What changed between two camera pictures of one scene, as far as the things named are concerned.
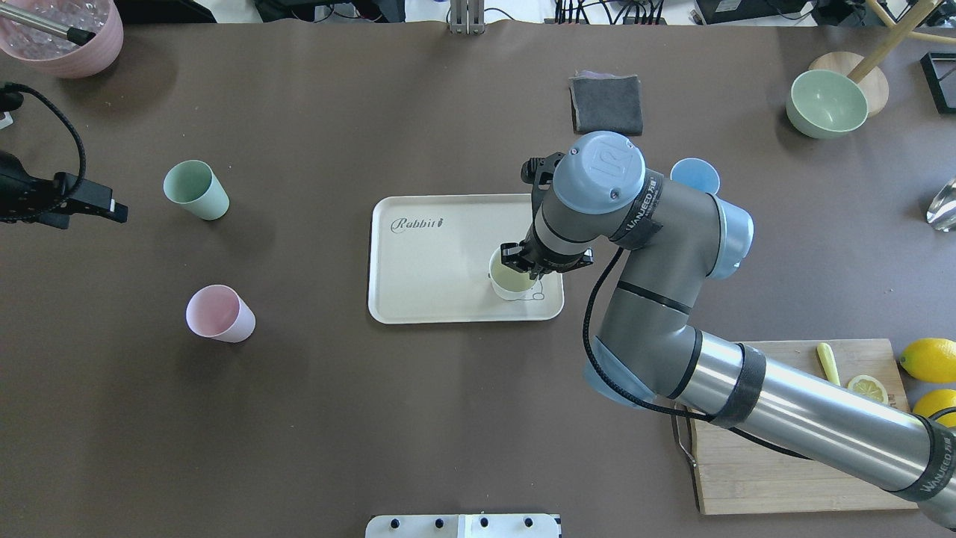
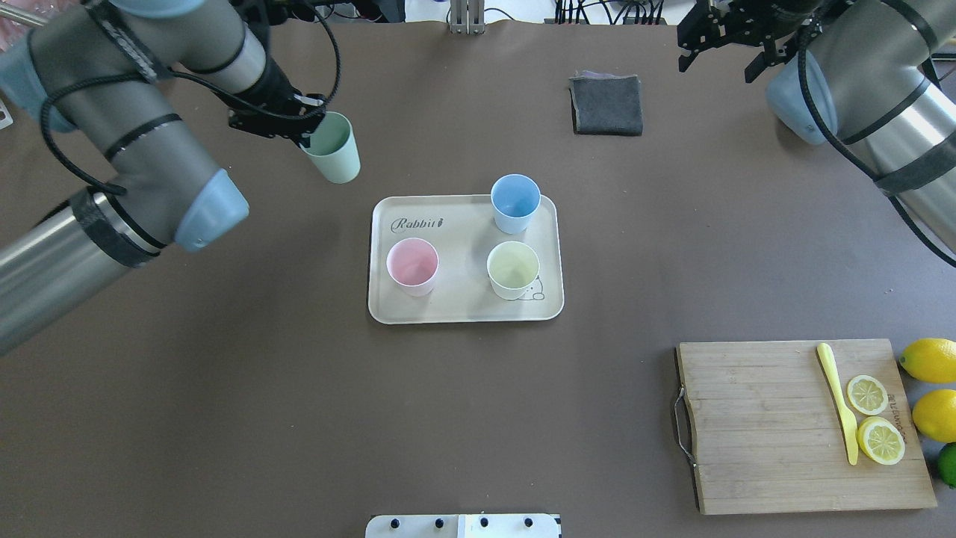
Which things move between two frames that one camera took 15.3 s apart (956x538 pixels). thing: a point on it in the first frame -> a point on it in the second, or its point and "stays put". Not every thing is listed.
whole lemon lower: (935, 400) stays put
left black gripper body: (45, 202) -> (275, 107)
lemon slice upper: (868, 386) stays put
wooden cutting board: (737, 474) stays put
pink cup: (217, 311) -> (412, 263)
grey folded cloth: (602, 101) stays put
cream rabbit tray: (429, 256) stays put
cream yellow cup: (509, 283) stays put
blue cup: (697, 173) -> (514, 199)
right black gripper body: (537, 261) -> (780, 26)
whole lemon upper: (930, 359) stays put
